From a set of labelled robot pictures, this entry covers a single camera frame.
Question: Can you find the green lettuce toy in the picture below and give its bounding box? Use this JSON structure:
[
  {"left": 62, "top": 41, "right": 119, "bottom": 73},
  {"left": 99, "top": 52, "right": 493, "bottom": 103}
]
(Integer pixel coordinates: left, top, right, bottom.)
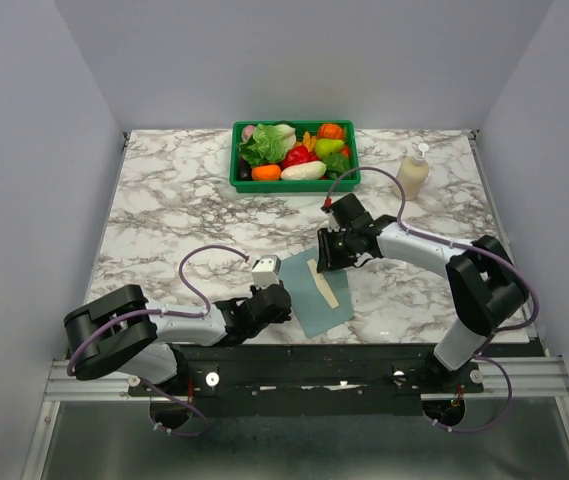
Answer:
[{"left": 239, "top": 124, "right": 297, "bottom": 167}]

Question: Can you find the blue-grey envelope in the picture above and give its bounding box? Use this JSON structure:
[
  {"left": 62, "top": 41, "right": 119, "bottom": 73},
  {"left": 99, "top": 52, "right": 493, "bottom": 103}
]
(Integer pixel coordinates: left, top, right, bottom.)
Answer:
[{"left": 279, "top": 248, "right": 354, "bottom": 339}]

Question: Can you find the aluminium frame rail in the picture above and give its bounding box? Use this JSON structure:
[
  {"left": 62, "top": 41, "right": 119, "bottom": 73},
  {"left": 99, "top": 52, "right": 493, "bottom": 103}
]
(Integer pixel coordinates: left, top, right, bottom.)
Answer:
[{"left": 44, "top": 361, "right": 129, "bottom": 402}]

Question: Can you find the green plastic crate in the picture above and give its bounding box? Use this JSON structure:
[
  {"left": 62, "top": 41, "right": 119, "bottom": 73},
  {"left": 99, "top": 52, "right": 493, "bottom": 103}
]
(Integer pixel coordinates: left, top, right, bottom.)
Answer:
[{"left": 229, "top": 120, "right": 361, "bottom": 193}]

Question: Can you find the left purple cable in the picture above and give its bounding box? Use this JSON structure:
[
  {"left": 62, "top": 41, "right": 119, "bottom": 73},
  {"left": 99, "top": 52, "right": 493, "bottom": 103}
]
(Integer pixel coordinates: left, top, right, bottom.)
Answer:
[{"left": 66, "top": 245, "right": 253, "bottom": 438}]

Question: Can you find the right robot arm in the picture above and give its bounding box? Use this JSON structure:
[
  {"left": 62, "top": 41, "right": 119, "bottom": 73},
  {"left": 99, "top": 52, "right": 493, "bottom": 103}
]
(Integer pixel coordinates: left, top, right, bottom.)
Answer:
[{"left": 317, "top": 193, "right": 530, "bottom": 392}]

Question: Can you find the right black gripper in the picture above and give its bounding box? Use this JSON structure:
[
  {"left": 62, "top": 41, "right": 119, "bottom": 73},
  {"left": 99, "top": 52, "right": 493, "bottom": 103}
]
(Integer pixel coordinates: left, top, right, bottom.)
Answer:
[{"left": 315, "top": 226, "right": 357, "bottom": 273}]

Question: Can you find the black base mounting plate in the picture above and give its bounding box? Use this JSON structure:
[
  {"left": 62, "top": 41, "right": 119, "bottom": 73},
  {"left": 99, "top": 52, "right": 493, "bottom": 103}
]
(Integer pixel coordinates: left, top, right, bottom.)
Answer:
[{"left": 131, "top": 344, "right": 483, "bottom": 425}]

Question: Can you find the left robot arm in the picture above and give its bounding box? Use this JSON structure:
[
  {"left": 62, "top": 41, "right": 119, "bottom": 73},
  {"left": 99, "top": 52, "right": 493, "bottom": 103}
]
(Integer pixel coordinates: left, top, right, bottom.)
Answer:
[{"left": 64, "top": 283, "right": 292, "bottom": 395}]

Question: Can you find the orange pumpkin toy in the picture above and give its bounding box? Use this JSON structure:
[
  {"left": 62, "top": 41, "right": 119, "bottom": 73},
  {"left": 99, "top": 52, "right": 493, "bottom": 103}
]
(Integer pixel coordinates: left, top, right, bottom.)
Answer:
[{"left": 317, "top": 123, "right": 346, "bottom": 141}]

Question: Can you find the green pepper toy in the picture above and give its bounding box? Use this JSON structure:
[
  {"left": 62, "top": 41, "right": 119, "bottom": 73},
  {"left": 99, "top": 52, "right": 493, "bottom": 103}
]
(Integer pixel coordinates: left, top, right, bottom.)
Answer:
[{"left": 322, "top": 153, "right": 351, "bottom": 180}]

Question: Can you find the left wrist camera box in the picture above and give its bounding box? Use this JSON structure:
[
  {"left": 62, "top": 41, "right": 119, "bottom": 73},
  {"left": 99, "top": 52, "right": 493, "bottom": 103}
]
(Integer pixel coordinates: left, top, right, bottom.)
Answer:
[{"left": 251, "top": 255, "right": 281, "bottom": 289}]

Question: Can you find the white radish toy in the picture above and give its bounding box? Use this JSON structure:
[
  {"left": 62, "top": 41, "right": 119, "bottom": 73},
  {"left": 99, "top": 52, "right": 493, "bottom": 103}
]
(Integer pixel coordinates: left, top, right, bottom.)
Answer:
[{"left": 280, "top": 161, "right": 327, "bottom": 181}]

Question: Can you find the red pepper toy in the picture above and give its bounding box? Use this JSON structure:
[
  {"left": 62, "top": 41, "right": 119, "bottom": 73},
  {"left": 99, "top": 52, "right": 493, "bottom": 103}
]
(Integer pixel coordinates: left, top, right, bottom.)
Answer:
[{"left": 280, "top": 145, "right": 318, "bottom": 171}]

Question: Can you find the green pear toy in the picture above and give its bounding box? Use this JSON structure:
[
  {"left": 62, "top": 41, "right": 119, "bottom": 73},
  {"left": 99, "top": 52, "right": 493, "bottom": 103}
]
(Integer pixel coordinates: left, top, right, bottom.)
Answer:
[{"left": 313, "top": 138, "right": 345, "bottom": 160}]

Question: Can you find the orange carrot toy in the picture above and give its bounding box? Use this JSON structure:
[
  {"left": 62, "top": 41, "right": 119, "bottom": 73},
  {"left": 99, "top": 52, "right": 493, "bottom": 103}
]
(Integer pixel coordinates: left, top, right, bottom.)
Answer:
[{"left": 251, "top": 164, "right": 281, "bottom": 182}]

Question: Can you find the beige pump bottle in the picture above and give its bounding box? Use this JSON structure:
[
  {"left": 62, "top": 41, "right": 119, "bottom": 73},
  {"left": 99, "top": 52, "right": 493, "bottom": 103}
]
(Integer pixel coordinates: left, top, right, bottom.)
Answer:
[{"left": 397, "top": 143, "right": 430, "bottom": 201}]

